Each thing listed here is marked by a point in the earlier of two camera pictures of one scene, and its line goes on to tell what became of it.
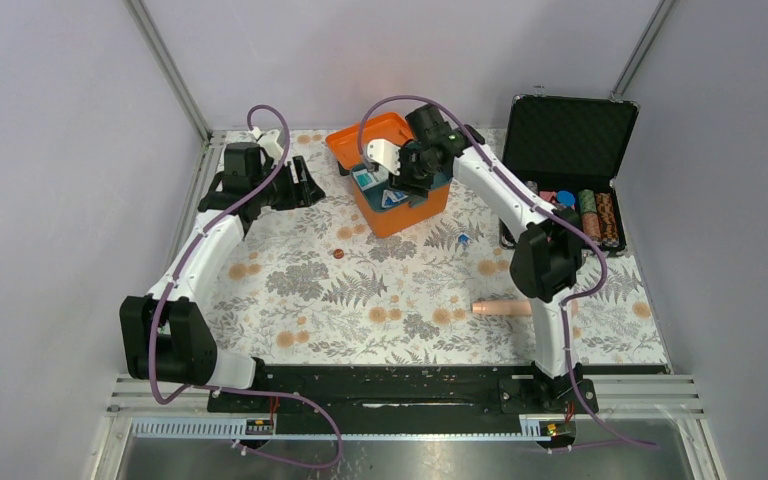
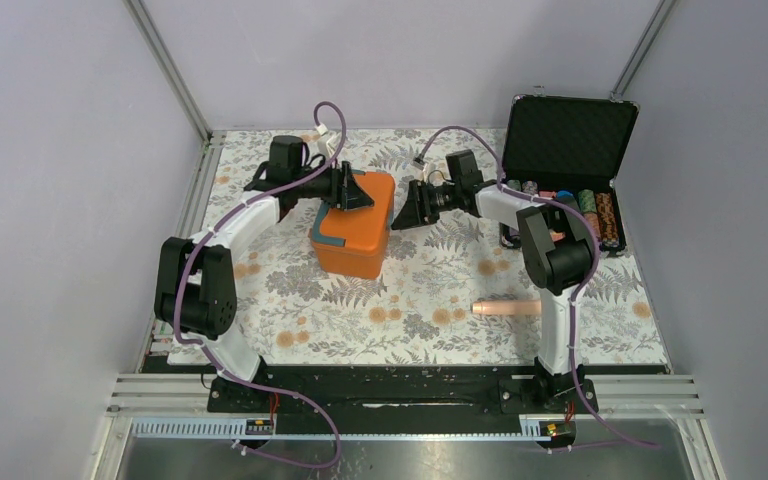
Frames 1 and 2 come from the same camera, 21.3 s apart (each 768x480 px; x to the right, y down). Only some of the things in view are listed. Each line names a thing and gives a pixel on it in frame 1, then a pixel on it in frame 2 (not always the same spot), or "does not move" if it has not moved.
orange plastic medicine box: x=345 y=145 to x=352 y=243
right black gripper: x=403 y=182 to x=414 y=212
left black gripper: x=306 y=193 to x=352 y=194
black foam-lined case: x=567 y=152 does not move
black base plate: x=414 y=392 does not move
